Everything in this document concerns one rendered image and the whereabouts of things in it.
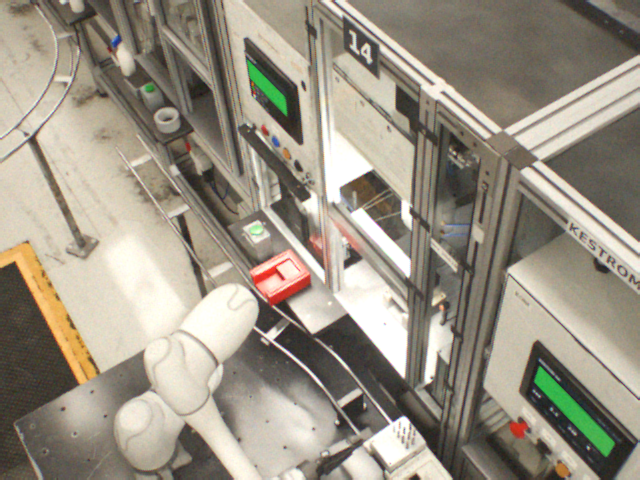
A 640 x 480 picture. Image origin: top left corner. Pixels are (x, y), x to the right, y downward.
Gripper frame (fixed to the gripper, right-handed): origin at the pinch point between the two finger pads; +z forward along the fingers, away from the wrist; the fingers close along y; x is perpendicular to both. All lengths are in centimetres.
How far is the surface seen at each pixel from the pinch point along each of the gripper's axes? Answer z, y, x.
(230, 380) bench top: -19, -20, 49
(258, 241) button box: 9, 15, 69
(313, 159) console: 20, 63, 47
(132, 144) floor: 19, -88, 246
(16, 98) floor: -21, -88, 325
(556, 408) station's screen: 17, 71, -43
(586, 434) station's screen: 17, 72, -50
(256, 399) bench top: -15.3, -19.8, 38.2
